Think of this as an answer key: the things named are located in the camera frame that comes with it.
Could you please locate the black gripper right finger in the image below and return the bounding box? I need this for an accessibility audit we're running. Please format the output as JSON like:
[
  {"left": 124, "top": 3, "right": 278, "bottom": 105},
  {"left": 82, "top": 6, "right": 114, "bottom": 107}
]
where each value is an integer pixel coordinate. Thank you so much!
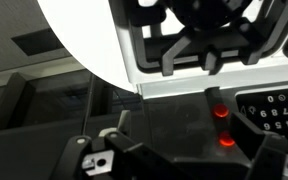
[{"left": 230, "top": 112, "right": 288, "bottom": 180}]

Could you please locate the lower right orange button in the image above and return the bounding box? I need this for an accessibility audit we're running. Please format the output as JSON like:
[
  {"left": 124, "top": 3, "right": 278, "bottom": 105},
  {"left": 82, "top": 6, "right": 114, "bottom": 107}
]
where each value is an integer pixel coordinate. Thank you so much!
[{"left": 212, "top": 104, "right": 229, "bottom": 118}]

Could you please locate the top right orange button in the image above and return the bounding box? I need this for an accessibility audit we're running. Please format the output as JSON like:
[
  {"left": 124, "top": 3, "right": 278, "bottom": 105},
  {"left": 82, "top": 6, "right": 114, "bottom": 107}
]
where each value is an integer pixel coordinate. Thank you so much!
[{"left": 219, "top": 131, "right": 235, "bottom": 147}]

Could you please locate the round white table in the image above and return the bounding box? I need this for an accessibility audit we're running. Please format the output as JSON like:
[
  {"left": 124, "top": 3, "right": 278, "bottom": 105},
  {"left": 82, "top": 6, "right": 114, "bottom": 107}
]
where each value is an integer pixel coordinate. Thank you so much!
[{"left": 37, "top": 0, "right": 137, "bottom": 93}]

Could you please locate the grey toy stove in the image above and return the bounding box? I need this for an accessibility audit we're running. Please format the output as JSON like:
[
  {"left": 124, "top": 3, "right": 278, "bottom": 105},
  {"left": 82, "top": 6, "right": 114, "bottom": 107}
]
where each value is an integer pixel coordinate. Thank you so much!
[{"left": 109, "top": 0, "right": 288, "bottom": 159}]

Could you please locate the black keypad display panel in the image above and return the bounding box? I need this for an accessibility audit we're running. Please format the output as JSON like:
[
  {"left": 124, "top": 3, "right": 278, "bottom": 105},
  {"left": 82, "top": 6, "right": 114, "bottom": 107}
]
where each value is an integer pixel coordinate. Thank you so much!
[{"left": 236, "top": 89, "right": 288, "bottom": 139}]

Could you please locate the orange button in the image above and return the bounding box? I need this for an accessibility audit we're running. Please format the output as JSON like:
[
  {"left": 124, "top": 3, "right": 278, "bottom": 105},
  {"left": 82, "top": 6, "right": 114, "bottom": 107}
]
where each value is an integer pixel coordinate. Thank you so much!
[
  {"left": 219, "top": 131, "right": 235, "bottom": 147},
  {"left": 212, "top": 104, "right": 229, "bottom": 118}
]

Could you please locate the black burner grate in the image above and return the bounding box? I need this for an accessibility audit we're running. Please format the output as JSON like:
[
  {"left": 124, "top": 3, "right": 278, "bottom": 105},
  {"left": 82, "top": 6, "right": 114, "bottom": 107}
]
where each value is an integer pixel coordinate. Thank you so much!
[{"left": 126, "top": 0, "right": 288, "bottom": 76}]

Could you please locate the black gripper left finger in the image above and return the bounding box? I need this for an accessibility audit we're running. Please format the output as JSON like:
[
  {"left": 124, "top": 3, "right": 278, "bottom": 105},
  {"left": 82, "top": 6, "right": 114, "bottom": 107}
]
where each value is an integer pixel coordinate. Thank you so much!
[{"left": 49, "top": 131, "right": 191, "bottom": 180}]

